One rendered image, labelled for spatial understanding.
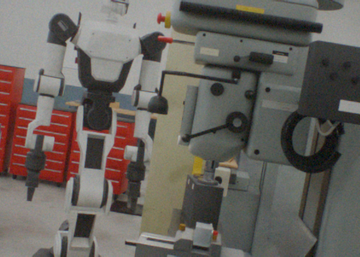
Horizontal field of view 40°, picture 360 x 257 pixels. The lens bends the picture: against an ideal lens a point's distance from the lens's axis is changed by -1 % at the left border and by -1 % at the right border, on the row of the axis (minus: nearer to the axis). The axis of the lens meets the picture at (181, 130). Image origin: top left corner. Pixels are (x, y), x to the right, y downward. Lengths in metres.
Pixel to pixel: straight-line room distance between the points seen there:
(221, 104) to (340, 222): 0.53
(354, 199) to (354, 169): 0.10
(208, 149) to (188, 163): 1.83
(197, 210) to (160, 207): 1.47
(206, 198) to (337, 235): 0.64
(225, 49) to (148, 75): 0.80
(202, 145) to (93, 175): 0.73
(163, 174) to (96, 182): 1.32
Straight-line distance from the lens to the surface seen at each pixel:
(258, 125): 1.65
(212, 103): 1.65
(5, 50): 11.53
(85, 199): 2.25
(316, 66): 1.42
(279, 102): 1.65
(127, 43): 2.28
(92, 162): 2.31
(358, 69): 1.45
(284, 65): 1.66
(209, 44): 1.64
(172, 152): 3.50
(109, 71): 2.28
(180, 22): 1.64
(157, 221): 3.60
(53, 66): 2.31
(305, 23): 1.63
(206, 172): 2.13
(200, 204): 2.11
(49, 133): 6.63
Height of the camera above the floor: 1.54
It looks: 5 degrees down
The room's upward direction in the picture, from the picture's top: 9 degrees clockwise
